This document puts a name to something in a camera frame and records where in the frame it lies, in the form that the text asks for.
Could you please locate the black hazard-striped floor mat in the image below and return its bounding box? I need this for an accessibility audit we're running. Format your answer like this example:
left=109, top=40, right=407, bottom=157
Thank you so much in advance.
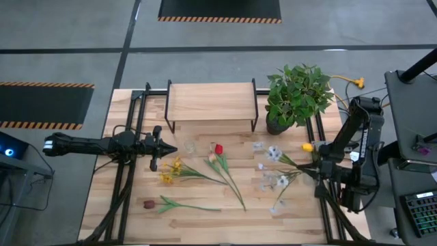
left=157, top=0, right=283, bottom=24
left=0, top=81, right=96, bottom=131

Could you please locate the dark flat tablet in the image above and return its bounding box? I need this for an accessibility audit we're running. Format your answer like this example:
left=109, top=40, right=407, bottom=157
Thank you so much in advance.
left=397, top=159, right=437, bottom=174

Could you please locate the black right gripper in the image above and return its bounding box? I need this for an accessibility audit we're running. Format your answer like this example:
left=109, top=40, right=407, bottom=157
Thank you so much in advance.
left=297, top=159, right=342, bottom=199

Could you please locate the black keyboard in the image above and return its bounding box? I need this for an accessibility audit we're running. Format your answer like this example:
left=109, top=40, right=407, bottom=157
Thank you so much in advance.
left=399, top=190, right=437, bottom=239

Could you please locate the yellow daffodil spray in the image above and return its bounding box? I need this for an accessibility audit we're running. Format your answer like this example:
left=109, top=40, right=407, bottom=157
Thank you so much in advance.
left=158, top=156, right=229, bottom=187

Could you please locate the yellow extension cord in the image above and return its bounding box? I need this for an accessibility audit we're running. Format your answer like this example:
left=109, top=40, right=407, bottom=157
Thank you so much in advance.
left=327, top=74, right=365, bottom=110

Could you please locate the green plant black pot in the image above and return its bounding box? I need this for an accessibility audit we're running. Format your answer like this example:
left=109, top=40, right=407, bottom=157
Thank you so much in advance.
left=264, top=64, right=335, bottom=136

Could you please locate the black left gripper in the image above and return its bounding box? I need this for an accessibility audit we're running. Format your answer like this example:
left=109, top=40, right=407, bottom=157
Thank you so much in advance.
left=143, top=125, right=178, bottom=172

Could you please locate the yellow tulip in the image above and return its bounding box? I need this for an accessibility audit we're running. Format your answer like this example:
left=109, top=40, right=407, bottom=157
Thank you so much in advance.
left=300, top=142, right=321, bottom=165

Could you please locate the black aluminium rig frame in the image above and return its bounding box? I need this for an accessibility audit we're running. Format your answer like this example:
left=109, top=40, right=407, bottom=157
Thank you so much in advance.
left=76, top=81, right=373, bottom=245

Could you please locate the red tulip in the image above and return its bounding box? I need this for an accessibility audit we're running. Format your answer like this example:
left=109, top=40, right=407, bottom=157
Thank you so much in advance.
left=214, top=143, right=247, bottom=212

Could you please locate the white flower spray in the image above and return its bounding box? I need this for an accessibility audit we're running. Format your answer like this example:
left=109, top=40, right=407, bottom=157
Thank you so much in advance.
left=252, top=141, right=303, bottom=215

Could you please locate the maroon tulip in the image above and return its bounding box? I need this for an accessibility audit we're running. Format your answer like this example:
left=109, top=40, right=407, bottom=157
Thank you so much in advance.
left=143, top=195, right=222, bottom=215

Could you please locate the grey side desk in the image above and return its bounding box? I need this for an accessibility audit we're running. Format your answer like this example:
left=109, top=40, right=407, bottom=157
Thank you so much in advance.
left=384, top=70, right=437, bottom=165
left=387, top=159, right=437, bottom=246

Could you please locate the pink tulip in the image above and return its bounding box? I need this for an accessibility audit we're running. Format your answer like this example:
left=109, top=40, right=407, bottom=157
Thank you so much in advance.
left=203, top=152, right=240, bottom=202

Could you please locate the black computer blue light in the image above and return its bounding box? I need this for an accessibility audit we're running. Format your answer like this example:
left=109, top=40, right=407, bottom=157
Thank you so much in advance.
left=0, top=131, right=30, bottom=161

